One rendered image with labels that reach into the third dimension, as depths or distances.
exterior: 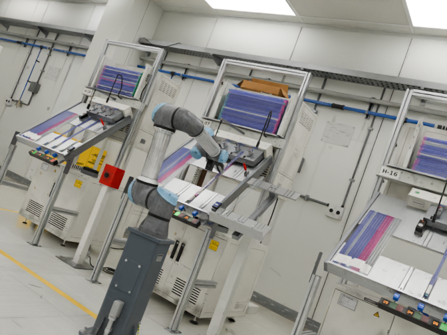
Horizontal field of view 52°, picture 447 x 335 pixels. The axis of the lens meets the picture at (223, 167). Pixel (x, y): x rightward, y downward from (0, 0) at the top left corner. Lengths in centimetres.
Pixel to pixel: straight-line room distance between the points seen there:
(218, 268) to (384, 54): 286
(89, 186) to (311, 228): 213
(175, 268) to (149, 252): 104
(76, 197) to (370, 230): 242
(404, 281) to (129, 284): 131
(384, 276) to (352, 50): 309
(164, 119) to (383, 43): 314
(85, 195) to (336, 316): 227
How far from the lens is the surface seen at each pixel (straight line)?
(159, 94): 430
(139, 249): 225
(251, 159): 310
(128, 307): 228
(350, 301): 272
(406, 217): 280
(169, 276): 327
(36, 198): 440
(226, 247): 306
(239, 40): 570
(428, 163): 289
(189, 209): 287
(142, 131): 423
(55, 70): 777
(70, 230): 403
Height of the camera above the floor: 83
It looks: 4 degrees up
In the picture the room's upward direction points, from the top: 21 degrees clockwise
